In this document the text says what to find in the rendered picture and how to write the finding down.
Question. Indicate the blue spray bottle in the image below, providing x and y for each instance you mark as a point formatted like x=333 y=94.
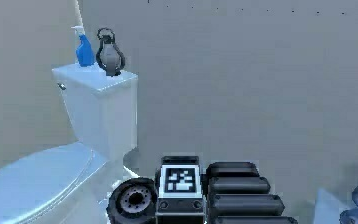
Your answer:
x=84 y=50

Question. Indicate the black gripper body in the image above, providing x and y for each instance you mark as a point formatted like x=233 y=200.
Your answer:
x=133 y=200

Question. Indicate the white toilet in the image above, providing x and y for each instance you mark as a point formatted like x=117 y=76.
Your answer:
x=97 y=110

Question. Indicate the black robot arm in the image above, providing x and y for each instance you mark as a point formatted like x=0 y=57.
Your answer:
x=220 y=193

